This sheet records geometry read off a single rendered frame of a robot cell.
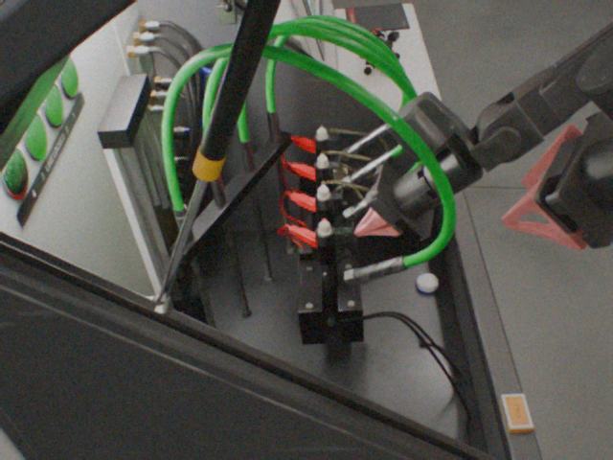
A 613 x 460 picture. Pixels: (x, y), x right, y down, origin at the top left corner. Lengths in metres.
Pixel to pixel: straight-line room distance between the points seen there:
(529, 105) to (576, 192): 0.25
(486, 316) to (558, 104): 0.37
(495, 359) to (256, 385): 0.46
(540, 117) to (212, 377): 0.46
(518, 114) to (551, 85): 0.05
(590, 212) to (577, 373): 1.65
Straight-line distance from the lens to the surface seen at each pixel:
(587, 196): 0.55
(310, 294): 0.98
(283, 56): 0.66
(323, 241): 0.90
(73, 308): 0.53
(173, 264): 0.51
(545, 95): 0.77
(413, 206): 0.82
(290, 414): 0.62
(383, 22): 1.76
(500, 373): 0.94
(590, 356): 2.23
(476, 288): 1.04
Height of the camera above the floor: 1.71
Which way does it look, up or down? 42 degrees down
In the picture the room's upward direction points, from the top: 6 degrees counter-clockwise
